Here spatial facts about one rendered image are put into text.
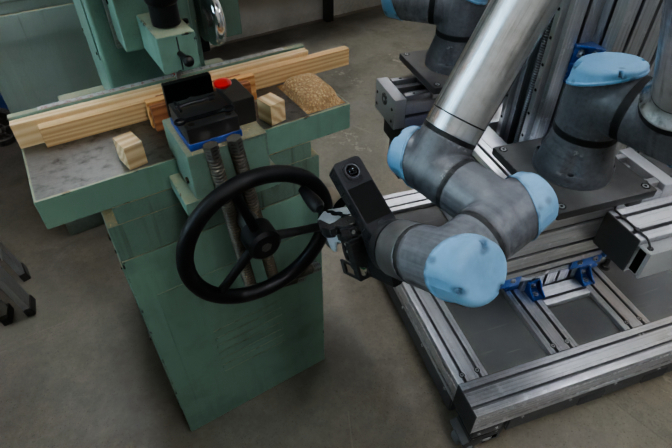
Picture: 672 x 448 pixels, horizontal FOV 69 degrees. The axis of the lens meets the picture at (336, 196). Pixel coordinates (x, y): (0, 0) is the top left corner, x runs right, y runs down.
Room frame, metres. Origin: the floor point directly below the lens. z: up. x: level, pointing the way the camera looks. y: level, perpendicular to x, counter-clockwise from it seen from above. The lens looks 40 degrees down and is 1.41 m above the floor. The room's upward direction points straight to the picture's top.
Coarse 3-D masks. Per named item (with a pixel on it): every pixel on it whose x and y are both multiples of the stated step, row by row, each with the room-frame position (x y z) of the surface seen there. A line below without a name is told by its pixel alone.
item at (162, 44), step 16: (144, 16) 0.93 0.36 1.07; (144, 32) 0.91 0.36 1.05; (160, 32) 0.86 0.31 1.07; (176, 32) 0.86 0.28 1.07; (192, 32) 0.86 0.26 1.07; (160, 48) 0.83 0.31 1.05; (176, 48) 0.84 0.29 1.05; (192, 48) 0.86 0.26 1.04; (160, 64) 0.84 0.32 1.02; (176, 64) 0.84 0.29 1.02
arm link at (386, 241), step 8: (392, 224) 0.44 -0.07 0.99; (400, 224) 0.44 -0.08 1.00; (408, 224) 0.43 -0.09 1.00; (384, 232) 0.43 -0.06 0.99; (392, 232) 0.43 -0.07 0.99; (400, 232) 0.42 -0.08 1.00; (384, 240) 0.42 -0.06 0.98; (392, 240) 0.41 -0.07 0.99; (376, 248) 0.42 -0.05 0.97; (384, 248) 0.41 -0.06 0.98; (392, 248) 0.40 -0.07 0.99; (376, 256) 0.42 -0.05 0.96; (384, 256) 0.41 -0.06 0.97; (392, 256) 0.43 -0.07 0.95; (384, 264) 0.40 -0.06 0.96; (392, 264) 0.39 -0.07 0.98; (384, 272) 0.41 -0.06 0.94; (392, 272) 0.39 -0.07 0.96; (400, 280) 0.39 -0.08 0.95
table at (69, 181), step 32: (128, 128) 0.81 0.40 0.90; (288, 128) 0.83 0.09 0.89; (320, 128) 0.87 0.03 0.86; (32, 160) 0.70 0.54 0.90; (64, 160) 0.70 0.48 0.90; (96, 160) 0.70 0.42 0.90; (160, 160) 0.70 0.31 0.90; (32, 192) 0.62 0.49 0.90; (64, 192) 0.62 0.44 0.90; (96, 192) 0.64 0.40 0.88; (128, 192) 0.66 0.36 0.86; (256, 192) 0.69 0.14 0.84
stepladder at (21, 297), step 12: (0, 252) 1.09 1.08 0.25; (12, 264) 1.18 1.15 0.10; (0, 276) 1.04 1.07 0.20; (24, 276) 1.19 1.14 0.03; (12, 288) 1.04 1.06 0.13; (0, 300) 1.04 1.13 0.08; (24, 300) 1.05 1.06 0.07; (0, 312) 1.00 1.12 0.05; (12, 312) 1.04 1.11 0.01; (24, 312) 1.02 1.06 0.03
